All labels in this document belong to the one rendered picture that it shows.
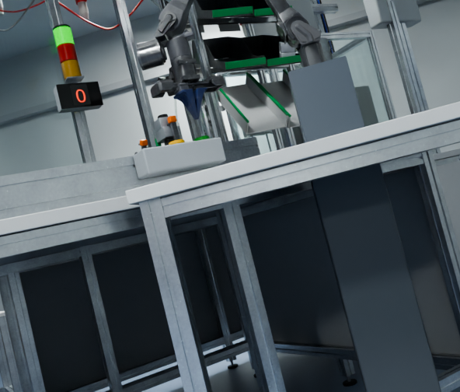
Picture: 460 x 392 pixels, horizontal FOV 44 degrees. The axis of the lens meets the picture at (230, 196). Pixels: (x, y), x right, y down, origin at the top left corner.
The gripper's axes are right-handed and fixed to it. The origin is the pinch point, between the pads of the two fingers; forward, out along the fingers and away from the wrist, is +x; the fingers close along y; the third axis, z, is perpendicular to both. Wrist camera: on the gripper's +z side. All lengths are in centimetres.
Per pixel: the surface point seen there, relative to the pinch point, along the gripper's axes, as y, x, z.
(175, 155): 10.1, 12.3, -3.4
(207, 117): -60, -20, 94
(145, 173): 17.6, 15.0, -1.5
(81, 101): 17.1, -13.4, 30.7
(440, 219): -71, 45, -5
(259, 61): -32.4, -14.4, 11.4
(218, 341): -75, 88, 166
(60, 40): 18.3, -32.0, 31.3
